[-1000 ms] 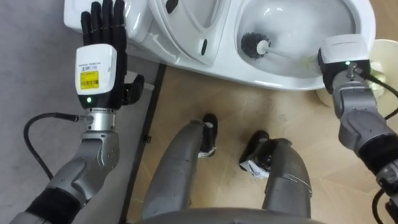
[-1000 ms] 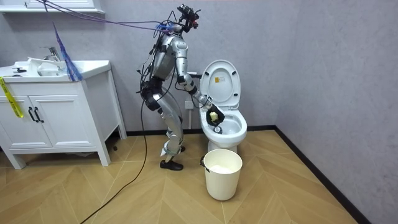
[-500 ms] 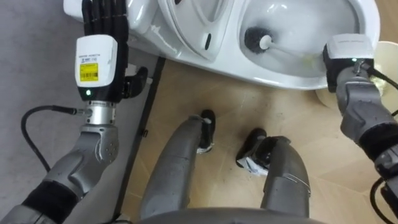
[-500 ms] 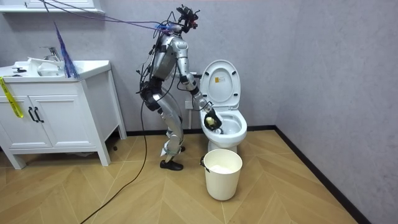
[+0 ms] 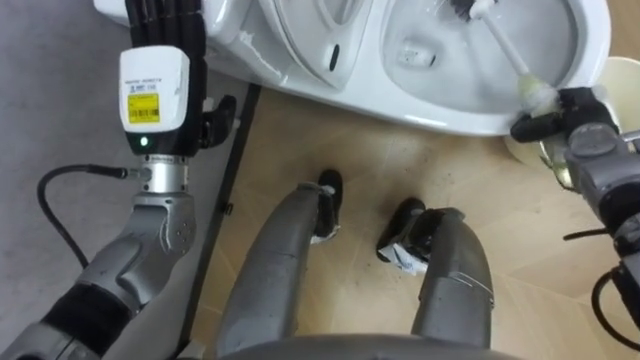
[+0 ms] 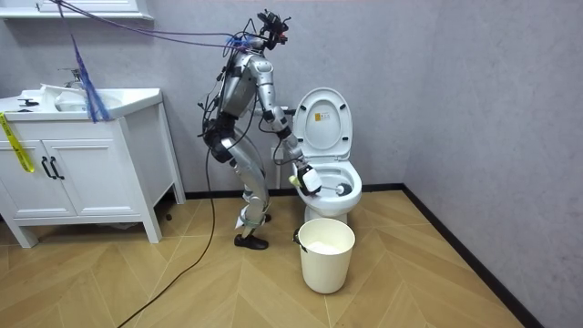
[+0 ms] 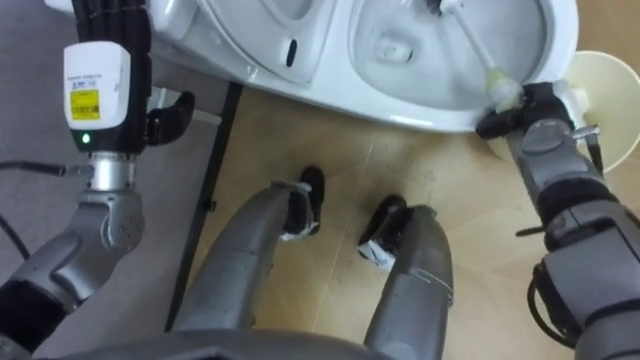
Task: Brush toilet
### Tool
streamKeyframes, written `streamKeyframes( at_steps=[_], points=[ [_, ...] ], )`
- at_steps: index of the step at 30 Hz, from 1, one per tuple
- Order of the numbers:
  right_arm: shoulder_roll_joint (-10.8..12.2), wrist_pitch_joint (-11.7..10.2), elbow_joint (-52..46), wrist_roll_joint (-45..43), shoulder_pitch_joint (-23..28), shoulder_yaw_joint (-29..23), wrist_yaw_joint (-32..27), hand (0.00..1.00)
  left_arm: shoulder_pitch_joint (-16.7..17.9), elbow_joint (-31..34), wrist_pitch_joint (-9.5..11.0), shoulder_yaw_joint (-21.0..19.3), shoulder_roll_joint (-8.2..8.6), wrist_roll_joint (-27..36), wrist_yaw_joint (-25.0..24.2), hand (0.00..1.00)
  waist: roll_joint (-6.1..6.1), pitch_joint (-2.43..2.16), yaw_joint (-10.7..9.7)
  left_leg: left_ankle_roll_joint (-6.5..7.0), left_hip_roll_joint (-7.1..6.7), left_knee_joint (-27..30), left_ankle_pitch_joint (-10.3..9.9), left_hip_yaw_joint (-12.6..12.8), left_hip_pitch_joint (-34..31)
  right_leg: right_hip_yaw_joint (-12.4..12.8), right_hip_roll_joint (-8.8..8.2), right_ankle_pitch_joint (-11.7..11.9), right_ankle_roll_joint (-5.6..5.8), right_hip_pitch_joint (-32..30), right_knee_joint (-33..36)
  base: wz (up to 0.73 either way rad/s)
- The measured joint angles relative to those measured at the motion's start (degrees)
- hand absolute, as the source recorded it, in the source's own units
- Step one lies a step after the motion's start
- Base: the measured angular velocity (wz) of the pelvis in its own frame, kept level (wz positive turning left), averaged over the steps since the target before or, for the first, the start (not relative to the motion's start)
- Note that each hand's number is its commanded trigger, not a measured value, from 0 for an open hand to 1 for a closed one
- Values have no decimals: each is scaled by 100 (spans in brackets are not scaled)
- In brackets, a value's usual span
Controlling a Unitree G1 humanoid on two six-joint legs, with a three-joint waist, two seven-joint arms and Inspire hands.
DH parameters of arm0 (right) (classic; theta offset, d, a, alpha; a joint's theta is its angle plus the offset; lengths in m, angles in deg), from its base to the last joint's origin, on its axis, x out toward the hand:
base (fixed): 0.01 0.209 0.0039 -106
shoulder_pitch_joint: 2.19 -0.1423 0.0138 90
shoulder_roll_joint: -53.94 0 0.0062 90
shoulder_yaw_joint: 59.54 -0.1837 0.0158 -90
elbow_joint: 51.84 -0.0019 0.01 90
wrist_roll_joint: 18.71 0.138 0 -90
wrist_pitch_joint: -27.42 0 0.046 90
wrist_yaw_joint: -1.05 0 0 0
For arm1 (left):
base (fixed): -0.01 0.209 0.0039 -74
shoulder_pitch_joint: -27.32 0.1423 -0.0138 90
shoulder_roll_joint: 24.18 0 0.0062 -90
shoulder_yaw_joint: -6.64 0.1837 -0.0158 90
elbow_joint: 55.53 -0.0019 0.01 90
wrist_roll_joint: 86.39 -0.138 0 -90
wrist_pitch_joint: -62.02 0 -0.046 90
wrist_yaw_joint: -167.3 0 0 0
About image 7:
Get cream toilet brush holder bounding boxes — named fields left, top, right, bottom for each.
left=487, top=49, right=640, bottom=174

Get white toilet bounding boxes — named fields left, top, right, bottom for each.
left=44, top=0, right=580, bottom=134

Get robot body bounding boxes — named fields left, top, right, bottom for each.
left=29, top=327, right=396, bottom=360

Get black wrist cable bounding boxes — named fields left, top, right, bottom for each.
left=514, top=124, right=606, bottom=350
left=0, top=160, right=94, bottom=261

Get white toilet seat lid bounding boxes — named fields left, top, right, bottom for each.
left=197, top=0, right=337, bottom=86

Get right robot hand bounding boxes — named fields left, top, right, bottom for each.
left=474, top=81, right=589, bottom=141

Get robot legs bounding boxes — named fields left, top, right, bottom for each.
left=172, top=165, right=455, bottom=360

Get white toilet brush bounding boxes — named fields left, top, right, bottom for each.
left=424, top=0, right=524, bottom=114

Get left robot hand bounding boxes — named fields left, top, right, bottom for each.
left=62, top=0, right=196, bottom=156

